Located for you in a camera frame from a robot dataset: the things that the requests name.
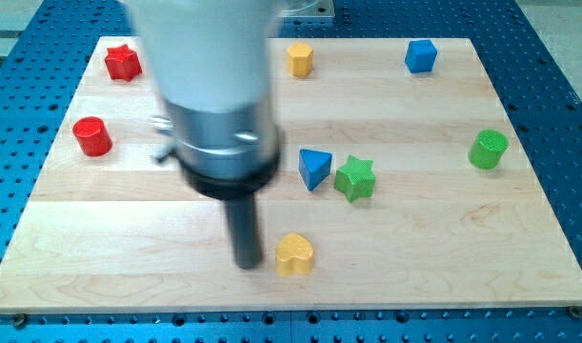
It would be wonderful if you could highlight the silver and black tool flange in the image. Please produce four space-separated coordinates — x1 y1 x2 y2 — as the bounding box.
152 98 282 200

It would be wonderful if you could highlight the red star block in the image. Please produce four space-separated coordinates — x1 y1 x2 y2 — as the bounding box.
104 44 142 82

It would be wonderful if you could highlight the light wooden board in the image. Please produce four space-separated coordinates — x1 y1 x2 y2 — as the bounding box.
0 36 582 314

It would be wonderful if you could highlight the yellow hexagon block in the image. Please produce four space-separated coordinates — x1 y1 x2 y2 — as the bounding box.
287 42 313 77

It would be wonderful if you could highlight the blue triangle block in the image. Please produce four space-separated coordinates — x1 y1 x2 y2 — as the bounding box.
298 149 332 192

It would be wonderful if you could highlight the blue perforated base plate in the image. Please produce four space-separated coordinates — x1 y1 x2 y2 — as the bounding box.
0 1 582 342

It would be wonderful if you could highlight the blue cube block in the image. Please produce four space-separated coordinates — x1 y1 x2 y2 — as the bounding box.
405 39 437 73

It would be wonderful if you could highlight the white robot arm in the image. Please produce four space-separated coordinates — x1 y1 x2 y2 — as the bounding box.
125 0 283 269

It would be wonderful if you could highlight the green cylinder block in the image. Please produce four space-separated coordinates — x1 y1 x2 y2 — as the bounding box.
468 130 509 170

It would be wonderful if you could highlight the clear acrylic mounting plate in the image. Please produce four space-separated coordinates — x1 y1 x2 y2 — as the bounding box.
280 0 335 19

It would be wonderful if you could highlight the red cylinder block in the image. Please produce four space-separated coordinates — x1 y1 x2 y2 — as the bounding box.
72 116 112 157

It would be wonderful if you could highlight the green star block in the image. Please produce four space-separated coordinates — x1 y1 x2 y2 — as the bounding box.
334 155 376 203

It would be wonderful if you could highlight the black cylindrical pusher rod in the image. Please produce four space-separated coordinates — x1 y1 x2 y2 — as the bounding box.
224 193 263 270

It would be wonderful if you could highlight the yellow heart block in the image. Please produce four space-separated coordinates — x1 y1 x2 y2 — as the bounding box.
275 232 314 276

